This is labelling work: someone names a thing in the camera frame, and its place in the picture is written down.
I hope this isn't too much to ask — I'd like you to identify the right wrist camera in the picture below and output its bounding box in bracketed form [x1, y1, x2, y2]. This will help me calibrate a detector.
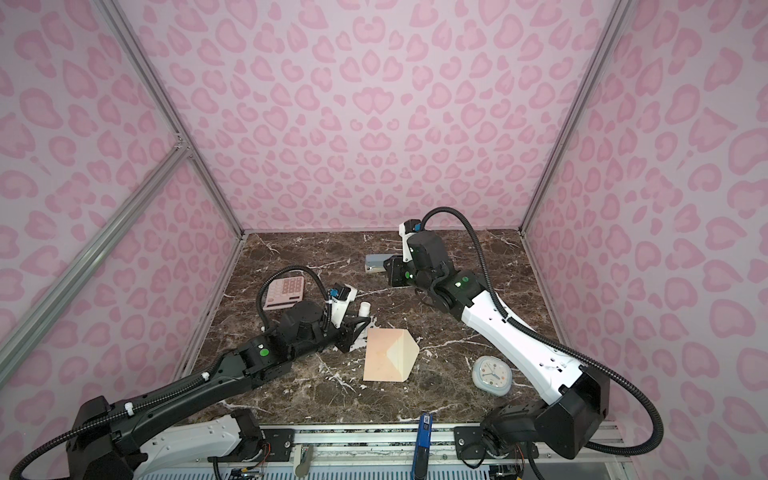
[398, 219, 422, 264]

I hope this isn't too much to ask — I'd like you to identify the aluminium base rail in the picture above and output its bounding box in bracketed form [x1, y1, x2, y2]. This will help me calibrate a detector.
[134, 418, 638, 479]

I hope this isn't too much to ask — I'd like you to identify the white glue stick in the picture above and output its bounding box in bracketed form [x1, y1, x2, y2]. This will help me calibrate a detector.
[358, 302, 371, 318]

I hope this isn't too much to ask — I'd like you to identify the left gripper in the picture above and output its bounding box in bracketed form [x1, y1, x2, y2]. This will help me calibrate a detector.
[293, 308, 373, 365]

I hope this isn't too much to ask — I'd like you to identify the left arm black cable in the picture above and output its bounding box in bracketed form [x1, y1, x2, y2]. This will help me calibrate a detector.
[8, 265, 331, 480]

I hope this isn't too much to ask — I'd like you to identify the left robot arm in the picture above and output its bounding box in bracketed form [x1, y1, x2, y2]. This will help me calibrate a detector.
[66, 301, 371, 479]

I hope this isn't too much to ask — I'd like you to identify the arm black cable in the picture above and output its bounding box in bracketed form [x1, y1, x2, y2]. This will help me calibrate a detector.
[419, 206, 665, 457]
[8, 265, 331, 480]

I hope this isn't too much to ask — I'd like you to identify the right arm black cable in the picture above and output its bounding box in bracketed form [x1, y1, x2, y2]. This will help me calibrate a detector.
[419, 206, 665, 457]

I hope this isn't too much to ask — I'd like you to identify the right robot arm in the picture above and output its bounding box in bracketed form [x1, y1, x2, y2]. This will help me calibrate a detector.
[384, 228, 609, 459]

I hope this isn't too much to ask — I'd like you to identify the blue tool on rail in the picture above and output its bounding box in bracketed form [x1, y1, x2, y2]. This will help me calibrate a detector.
[411, 413, 433, 480]

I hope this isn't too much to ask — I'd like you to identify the pink calculator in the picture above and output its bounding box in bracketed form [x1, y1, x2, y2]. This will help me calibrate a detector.
[263, 276, 305, 311]

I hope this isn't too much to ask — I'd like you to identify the white alarm clock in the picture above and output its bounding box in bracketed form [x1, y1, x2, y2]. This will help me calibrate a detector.
[472, 356, 513, 397]

